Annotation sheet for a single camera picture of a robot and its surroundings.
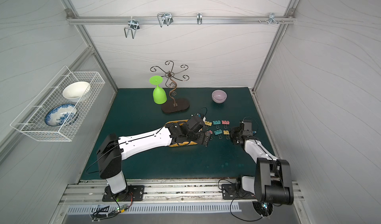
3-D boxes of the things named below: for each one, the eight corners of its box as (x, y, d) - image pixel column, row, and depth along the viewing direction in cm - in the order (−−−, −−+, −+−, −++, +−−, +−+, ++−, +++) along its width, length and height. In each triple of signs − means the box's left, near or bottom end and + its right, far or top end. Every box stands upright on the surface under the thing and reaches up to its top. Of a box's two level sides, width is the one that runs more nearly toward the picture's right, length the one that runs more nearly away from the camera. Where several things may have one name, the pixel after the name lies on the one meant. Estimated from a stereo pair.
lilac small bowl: (212, 104, 112) (213, 99, 108) (211, 94, 119) (212, 89, 115) (226, 104, 112) (227, 99, 108) (224, 94, 119) (225, 89, 115)
